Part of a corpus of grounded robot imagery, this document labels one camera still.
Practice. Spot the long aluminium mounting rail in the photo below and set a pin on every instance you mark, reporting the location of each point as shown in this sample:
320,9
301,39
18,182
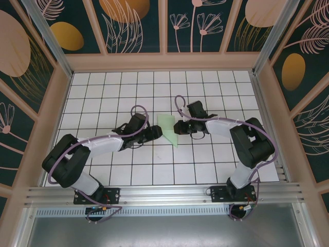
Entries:
164,193

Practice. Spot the aluminium side rail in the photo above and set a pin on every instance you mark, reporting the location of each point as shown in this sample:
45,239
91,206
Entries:
262,103

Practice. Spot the grey metal sheet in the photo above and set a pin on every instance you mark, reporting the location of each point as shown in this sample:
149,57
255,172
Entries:
164,231

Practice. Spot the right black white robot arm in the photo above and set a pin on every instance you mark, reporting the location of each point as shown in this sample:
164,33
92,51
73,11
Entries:
252,144

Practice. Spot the aluminium frame post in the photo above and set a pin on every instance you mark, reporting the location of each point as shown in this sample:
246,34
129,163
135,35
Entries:
273,38
50,38

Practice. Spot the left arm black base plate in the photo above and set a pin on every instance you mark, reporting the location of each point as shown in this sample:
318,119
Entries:
114,193

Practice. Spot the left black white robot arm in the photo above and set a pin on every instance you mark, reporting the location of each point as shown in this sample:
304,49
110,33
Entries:
102,145

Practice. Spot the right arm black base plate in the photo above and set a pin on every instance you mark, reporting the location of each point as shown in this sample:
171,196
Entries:
218,194

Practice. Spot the light green paper sheet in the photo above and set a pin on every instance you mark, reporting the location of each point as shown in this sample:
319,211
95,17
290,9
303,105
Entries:
168,126

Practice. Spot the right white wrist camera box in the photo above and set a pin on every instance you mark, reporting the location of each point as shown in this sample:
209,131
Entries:
184,110

